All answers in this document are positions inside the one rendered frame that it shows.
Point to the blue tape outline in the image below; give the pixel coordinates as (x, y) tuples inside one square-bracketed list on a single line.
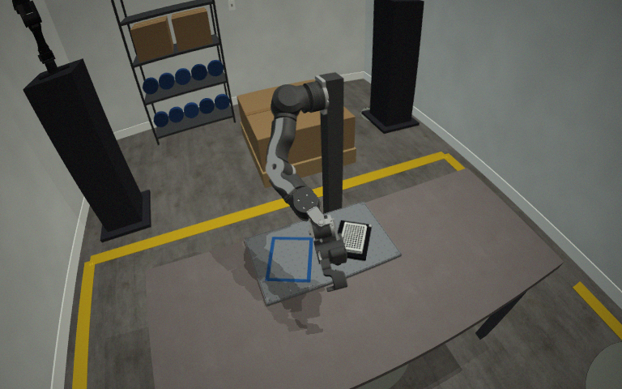
[(268, 270)]

